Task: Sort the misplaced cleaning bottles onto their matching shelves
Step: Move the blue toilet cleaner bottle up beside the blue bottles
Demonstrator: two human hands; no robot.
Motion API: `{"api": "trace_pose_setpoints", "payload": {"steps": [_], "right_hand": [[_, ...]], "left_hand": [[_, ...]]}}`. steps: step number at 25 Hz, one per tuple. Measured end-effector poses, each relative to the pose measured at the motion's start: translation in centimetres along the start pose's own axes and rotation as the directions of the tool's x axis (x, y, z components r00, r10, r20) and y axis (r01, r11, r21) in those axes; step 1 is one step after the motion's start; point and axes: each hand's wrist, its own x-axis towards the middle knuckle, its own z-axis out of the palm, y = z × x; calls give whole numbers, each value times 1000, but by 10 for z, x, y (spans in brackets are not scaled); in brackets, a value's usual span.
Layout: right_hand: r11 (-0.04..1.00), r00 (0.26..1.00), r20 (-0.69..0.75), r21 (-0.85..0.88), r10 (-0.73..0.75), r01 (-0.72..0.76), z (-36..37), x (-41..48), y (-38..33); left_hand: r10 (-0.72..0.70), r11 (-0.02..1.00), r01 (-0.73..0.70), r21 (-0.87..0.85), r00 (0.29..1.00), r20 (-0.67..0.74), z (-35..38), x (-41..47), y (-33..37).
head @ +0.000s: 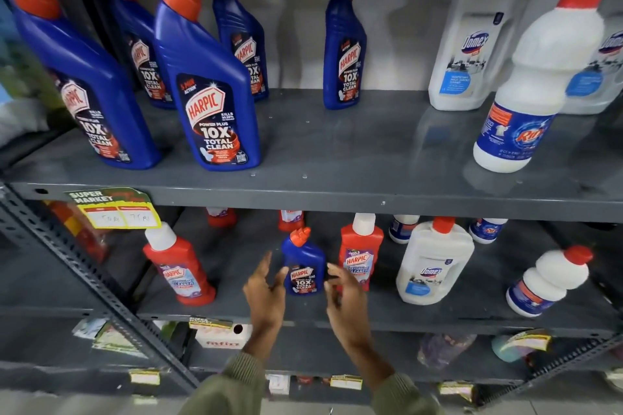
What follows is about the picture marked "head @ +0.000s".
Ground large blue toilet cleaner bottle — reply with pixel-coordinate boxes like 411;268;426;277
11;0;162;171
323;0;368;111
154;0;262;172
212;0;270;102
106;0;177;110

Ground person's left hand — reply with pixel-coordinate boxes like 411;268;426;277
243;252;290;341

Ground small white bleach bottle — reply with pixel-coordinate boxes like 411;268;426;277
388;214;421;245
506;245;594;318
469;218;509;245

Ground green yellow price label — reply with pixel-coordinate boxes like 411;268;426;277
189;316;234;333
64;187;162;231
501;329;552;354
438;382;476;404
129;369;161;386
330;375;363;391

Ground green blue package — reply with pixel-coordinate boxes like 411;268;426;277
0;0;66;111

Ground white shelf tag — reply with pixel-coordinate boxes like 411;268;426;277
267;374;291;396

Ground green packet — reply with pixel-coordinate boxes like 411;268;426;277
92;322;148;358

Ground white plastic bag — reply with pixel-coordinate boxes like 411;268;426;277
0;98;52;148

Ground white cardboard box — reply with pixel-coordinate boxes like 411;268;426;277
195;324;254;350

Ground small blue toilet cleaner bottle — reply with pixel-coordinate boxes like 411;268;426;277
281;227;327;296

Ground perforated grey shelf upright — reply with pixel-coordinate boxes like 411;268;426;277
474;334;623;408
0;184;201;393

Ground white bleach bottle red cap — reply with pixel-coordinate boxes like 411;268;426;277
472;0;611;174

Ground person's right hand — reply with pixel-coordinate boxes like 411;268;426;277
324;262;373;353

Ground person's left forearm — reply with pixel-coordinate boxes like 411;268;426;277
179;329;284;415

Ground teal round container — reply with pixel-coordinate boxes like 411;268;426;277
491;334;527;363

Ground grey metal shelf board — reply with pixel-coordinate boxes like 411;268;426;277
135;208;623;340
0;317;195;397
0;88;623;225
184;326;623;387
0;230;147;319

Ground small translucent white cleaner bottle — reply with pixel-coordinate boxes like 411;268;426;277
396;216;475;306

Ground orange snack packets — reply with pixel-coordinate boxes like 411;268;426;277
44;201;111;265

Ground person's right forearm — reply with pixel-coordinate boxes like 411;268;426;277
348;336;446;415

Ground white container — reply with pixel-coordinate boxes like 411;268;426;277
603;368;623;394

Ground black shelf upright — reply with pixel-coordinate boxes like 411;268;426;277
57;0;139;92

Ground clear plastic bottle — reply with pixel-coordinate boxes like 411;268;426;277
417;333;478;371

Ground red cleaner bottle white cap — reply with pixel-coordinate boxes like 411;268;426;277
142;221;217;307
278;210;306;233
338;213;385;292
206;207;238;229

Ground white packet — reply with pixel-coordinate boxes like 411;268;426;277
72;318;108;340

